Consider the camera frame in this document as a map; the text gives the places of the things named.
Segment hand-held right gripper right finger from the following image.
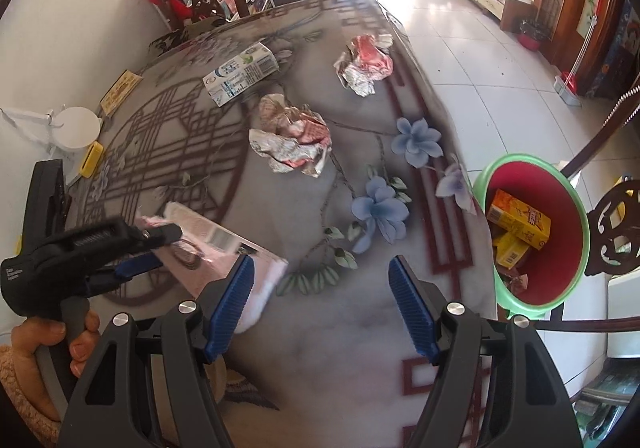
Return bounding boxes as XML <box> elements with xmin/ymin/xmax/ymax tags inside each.
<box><xmin>389</xmin><ymin>255</ymin><xmax>583</xmax><ymax>448</ymax></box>

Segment red white crumpled wrapper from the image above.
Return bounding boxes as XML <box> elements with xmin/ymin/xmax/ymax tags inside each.
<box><xmin>333</xmin><ymin>33</ymin><xmax>395</xmax><ymax>98</ymax></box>

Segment white round container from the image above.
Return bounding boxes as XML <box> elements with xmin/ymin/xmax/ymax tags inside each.
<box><xmin>51</xmin><ymin>106</ymin><xmax>102</xmax><ymax>151</ymax></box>

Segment blue wall poster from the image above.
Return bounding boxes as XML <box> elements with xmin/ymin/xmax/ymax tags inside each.
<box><xmin>584</xmin><ymin>0</ymin><xmax>640</xmax><ymax>102</ymax></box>

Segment person's left hand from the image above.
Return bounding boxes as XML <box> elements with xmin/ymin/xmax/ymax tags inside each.
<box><xmin>11</xmin><ymin>311</ymin><xmax>102</xmax><ymax>379</ymax></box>

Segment yellow orange box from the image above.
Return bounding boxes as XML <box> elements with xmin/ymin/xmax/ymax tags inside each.
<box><xmin>486</xmin><ymin>188</ymin><xmax>552</xmax><ymax>250</ymax></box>

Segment carved wooden chair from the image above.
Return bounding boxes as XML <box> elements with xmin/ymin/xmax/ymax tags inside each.
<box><xmin>537</xmin><ymin>101</ymin><xmax>640</xmax><ymax>334</ymax></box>

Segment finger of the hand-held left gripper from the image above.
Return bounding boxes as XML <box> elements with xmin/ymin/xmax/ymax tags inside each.
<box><xmin>135</xmin><ymin>222</ymin><xmax>184</xmax><ymax>250</ymax></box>
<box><xmin>86</xmin><ymin>253</ymin><xmax>167</xmax><ymax>297</ymax></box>

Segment pink packet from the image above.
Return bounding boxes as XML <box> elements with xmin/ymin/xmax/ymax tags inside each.
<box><xmin>136</xmin><ymin>201</ymin><xmax>289</xmax><ymax>335</ymax></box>

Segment broom with dustpan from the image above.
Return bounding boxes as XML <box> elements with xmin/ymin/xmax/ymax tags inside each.
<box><xmin>553</xmin><ymin>0</ymin><xmax>602</xmax><ymax>108</ymax></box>

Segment white coiled cable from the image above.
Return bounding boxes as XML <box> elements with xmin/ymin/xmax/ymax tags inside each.
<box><xmin>599</xmin><ymin>84</ymin><xmax>640</xmax><ymax>130</ymax></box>

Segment green rimmed red trash bin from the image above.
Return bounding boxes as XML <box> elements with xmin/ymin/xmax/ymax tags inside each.
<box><xmin>471</xmin><ymin>153</ymin><xmax>592</xmax><ymax>322</ymax></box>

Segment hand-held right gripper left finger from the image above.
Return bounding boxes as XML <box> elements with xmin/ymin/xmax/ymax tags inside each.
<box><xmin>60</xmin><ymin>255</ymin><xmax>256</xmax><ymax>448</ymax></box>

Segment beige crumpled wrapper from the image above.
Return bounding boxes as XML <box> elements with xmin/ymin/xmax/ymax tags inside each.
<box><xmin>248</xmin><ymin>92</ymin><xmax>333</xmax><ymax>177</ymax></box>

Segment white wall hook rack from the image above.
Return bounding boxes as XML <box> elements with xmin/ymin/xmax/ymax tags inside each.
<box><xmin>0</xmin><ymin>105</ymin><xmax>67</xmax><ymax>130</ymax></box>

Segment yellow barcode carton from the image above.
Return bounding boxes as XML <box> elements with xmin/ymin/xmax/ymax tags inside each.
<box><xmin>491</xmin><ymin>229</ymin><xmax>532</xmax><ymax>270</ymax></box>

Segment small yellow box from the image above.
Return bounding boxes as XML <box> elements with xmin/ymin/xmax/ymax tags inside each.
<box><xmin>79</xmin><ymin>141</ymin><xmax>105</xmax><ymax>178</ymax></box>

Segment small red bin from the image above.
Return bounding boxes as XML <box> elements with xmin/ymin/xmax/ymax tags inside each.
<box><xmin>516</xmin><ymin>17</ymin><xmax>552</xmax><ymax>52</ymax></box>

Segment white wall poster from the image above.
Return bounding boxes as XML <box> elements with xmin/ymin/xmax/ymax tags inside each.
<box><xmin>575</xmin><ymin>0</ymin><xmax>604</xmax><ymax>40</ymax></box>

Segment brown wrapper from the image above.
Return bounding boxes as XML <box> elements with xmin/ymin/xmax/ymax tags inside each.
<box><xmin>499</xmin><ymin>272</ymin><xmax>532</xmax><ymax>300</ymax></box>

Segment white blue milk carton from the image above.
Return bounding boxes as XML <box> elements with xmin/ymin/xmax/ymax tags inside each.
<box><xmin>201</xmin><ymin>41</ymin><xmax>279</xmax><ymax>108</ymax></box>

